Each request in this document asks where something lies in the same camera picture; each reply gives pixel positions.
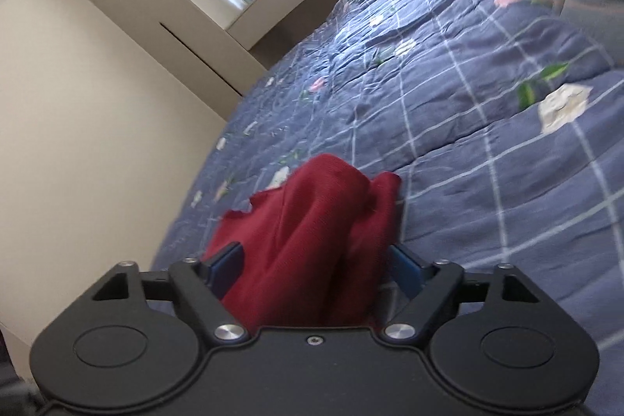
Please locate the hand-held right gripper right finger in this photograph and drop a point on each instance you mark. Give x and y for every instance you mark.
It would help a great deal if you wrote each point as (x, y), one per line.
(407, 272)

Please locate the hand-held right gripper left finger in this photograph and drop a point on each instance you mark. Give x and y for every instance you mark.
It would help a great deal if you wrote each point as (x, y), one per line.
(227, 267)

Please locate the dark red sweater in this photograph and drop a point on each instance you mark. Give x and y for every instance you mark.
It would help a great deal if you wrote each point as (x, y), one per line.
(302, 240)

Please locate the blue checked floral quilt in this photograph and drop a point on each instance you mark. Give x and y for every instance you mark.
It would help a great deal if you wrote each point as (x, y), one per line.
(463, 177)

